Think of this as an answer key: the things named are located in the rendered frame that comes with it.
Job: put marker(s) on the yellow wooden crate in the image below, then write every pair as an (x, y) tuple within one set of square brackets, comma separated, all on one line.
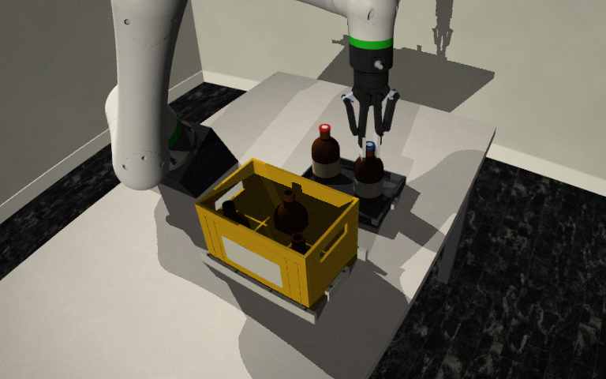
[(333, 228)]

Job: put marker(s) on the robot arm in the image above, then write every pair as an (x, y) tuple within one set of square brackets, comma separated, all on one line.
[(146, 33)]

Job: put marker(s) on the brown glass bottle with white label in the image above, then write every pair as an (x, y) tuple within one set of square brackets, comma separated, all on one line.
[(368, 176)]

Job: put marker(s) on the grey flat rail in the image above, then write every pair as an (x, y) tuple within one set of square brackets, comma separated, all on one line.
[(274, 296)]

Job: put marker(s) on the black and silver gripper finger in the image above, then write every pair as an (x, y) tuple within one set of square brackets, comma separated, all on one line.
[(362, 121), (380, 126)]

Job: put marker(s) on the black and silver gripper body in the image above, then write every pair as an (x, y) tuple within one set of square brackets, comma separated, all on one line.
[(365, 83)]

